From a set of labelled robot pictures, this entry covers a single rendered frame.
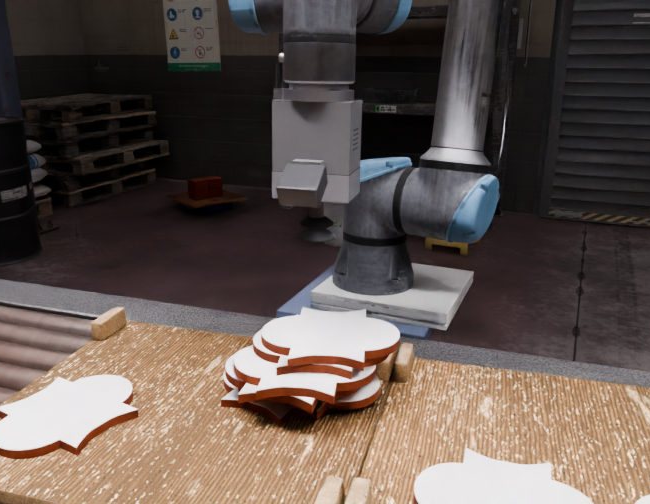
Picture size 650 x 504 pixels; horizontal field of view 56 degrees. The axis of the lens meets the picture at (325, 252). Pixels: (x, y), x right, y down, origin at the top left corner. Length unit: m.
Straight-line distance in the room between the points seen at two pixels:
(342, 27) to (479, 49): 0.43
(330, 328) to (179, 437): 0.20
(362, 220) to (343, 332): 0.41
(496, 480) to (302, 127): 0.38
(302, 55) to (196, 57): 5.69
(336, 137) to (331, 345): 0.22
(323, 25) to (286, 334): 0.32
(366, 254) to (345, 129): 0.48
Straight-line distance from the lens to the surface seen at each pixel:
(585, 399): 0.77
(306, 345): 0.66
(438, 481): 0.59
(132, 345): 0.87
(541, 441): 0.68
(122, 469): 0.64
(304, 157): 0.65
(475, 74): 1.03
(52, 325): 1.03
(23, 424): 0.72
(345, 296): 1.08
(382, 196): 1.04
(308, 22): 0.64
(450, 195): 1.00
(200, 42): 6.29
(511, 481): 0.61
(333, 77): 0.64
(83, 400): 0.74
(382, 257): 1.08
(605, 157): 5.25
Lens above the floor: 1.31
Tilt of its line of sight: 18 degrees down
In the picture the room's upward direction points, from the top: straight up
